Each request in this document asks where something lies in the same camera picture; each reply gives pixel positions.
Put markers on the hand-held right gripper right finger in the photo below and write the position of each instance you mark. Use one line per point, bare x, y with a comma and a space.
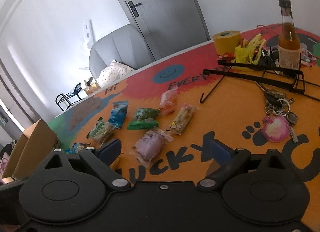
220, 152

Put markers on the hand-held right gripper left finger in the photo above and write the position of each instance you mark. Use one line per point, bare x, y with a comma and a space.
110, 150

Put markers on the green and white snack packet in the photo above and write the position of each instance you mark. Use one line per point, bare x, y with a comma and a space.
101, 131

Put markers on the small blue snack packet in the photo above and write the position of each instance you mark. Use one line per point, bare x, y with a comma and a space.
75, 147

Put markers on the purple snack packet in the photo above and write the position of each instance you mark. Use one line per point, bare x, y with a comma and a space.
150, 144

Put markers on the bright green snack packet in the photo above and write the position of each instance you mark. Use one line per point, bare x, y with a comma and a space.
142, 124

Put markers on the beige stick snack packet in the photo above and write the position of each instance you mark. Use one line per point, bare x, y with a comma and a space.
182, 119

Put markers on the dark green snack packet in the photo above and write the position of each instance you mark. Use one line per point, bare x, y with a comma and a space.
145, 113

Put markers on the large cardboard box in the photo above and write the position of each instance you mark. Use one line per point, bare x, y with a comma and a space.
30, 147

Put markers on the colourful printed table mat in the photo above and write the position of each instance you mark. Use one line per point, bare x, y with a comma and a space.
225, 112

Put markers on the small cluttered cardboard box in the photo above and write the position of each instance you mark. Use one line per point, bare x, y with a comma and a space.
91, 87

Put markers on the black shoe rack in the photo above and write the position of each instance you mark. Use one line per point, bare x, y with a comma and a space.
67, 97

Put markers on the bunch of keys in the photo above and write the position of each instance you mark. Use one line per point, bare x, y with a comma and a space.
275, 102

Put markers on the white polka dot pillow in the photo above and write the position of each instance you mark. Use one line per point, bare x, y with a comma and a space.
112, 72

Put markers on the white door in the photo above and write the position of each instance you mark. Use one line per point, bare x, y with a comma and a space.
15, 119

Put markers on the yellow plastic bag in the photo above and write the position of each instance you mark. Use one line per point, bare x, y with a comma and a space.
246, 52

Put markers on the grey armchair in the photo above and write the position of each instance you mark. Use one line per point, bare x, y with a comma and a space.
112, 44

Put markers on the yellow tape roll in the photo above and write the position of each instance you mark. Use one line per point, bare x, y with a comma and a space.
226, 41

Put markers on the white board with holes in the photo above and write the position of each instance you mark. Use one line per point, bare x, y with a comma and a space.
87, 32

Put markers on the glass bottle with orange drink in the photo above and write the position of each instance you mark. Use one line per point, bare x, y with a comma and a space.
288, 44

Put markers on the grey door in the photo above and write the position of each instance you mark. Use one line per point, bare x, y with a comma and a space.
162, 10

